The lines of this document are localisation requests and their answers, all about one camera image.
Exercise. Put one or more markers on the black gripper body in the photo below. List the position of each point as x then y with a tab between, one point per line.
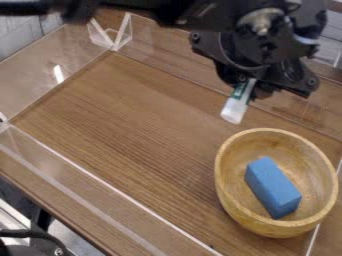
260	58

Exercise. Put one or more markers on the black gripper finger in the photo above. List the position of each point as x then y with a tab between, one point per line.
230	74
264	90

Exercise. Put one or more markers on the green Expo marker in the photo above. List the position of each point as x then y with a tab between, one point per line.
237	104

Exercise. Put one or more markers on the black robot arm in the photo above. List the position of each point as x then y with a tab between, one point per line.
285	21

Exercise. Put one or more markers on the brown wooden bowl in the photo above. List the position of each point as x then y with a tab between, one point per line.
305	165

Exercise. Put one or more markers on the blue foam block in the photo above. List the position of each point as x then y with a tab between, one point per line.
272	187

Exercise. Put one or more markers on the black metal table leg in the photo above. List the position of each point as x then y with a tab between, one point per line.
43	220

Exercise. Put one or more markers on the clear acrylic corner bracket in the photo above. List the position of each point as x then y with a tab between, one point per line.
109	38

